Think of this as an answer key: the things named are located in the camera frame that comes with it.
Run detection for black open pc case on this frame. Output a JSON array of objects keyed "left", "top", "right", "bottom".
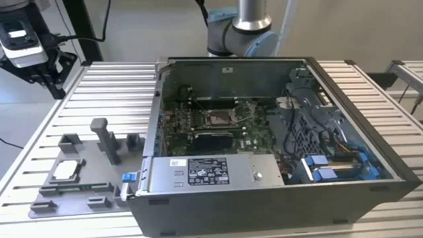
[{"left": 127, "top": 56, "right": 423, "bottom": 237}]

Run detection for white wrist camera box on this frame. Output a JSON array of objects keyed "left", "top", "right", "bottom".
[{"left": 0, "top": 19, "right": 48, "bottom": 68}]

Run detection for black upright post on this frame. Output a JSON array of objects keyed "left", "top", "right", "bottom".
[{"left": 61, "top": 0, "right": 104, "bottom": 63}]

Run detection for silver metal bracket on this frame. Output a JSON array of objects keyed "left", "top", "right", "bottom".
[{"left": 275, "top": 96, "right": 300, "bottom": 110}]

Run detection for grey parts rack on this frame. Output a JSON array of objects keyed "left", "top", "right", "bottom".
[{"left": 28, "top": 118, "right": 147, "bottom": 219}]

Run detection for black floor cable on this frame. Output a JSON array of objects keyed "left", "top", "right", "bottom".
[{"left": 0, "top": 137, "right": 24, "bottom": 150}]

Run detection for black ram slot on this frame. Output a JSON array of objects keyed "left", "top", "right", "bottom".
[
  {"left": 189, "top": 125, "right": 245, "bottom": 131},
  {"left": 188, "top": 97, "right": 239, "bottom": 103}
]

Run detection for metal socket cover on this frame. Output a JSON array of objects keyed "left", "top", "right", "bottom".
[{"left": 205, "top": 106, "right": 237, "bottom": 115}]

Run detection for black camera cable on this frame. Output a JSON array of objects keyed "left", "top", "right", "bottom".
[{"left": 49, "top": 0, "right": 112, "bottom": 44}]

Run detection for hard disk in blue carrier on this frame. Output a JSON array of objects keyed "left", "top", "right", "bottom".
[
  {"left": 309, "top": 165, "right": 382, "bottom": 184},
  {"left": 300, "top": 153, "right": 368, "bottom": 170}
]

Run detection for red and yellow wires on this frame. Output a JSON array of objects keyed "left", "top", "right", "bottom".
[{"left": 335, "top": 140, "right": 359, "bottom": 155}]

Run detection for black graphics card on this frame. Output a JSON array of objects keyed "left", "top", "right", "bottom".
[{"left": 187, "top": 130, "right": 236, "bottom": 152}]

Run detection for silver square cpu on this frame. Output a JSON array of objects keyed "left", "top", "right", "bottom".
[{"left": 53, "top": 160, "right": 80, "bottom": 180}]

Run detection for grey drive cage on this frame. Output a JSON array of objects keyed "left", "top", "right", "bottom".
[{"left": 265, "top": 66, "right": 364, "bottom": 162}]

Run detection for green motherboard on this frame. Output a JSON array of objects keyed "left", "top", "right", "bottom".
[{"left": 160, "top": 98, "right": 288, "bottom": 157}]

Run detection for silver power supply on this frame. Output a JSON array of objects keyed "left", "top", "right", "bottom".
[{"left": 147, "top": 154, "right": 285, "bottom": 193}]

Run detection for cpu socket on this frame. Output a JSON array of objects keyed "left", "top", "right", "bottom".
[{"left": 204, "top": 111, "right": 237, "bottom": 126}]

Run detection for aluminium side table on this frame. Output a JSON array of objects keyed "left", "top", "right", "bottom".
[{"left": 384, "top": 59, "right": 423, "bottom": 117}]

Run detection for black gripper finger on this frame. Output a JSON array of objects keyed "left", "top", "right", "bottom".
[
  {"left": 52, "top": 50, "right": 79, "bottom": 100},
  {"left": 0, "top": 58, "right": 56, "bottom": 99}
]

